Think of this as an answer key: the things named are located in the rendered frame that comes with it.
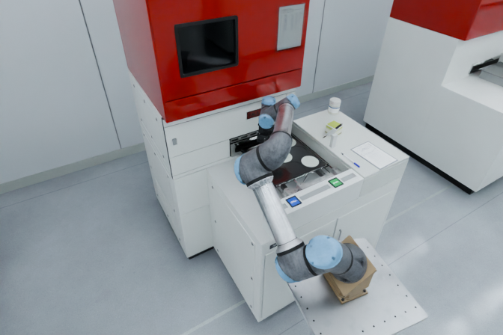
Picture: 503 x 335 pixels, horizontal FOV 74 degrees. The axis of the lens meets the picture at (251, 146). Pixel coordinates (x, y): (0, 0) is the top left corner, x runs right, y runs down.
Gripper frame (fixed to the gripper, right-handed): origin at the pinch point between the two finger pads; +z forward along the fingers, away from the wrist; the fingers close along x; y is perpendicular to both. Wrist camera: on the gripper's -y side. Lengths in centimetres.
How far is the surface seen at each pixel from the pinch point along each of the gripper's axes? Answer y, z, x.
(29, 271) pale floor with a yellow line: 150, 92, 71
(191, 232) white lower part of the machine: 44, 59, 26
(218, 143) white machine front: 28.7, -5.2, 8.3
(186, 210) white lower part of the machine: 45, 37, 27
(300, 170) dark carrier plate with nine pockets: -19.7, 1.7, 7.1
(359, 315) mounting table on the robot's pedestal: -58, 10, 74
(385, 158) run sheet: -62, -5, -9
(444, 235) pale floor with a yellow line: -129, 92, -58
